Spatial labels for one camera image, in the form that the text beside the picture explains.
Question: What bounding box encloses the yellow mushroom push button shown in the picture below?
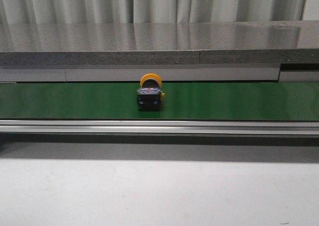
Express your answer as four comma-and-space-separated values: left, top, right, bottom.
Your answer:
137, 73, 165, 111

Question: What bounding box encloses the green belt conveyor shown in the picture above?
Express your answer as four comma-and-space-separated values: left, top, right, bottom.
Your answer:
0, 82, 319, 137

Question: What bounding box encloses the grey stone counter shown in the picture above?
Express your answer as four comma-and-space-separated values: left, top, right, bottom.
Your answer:
0, 21, 319, 82

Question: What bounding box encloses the white pleated curtain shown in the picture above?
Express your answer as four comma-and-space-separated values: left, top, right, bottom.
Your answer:
0, 0, 305, 24

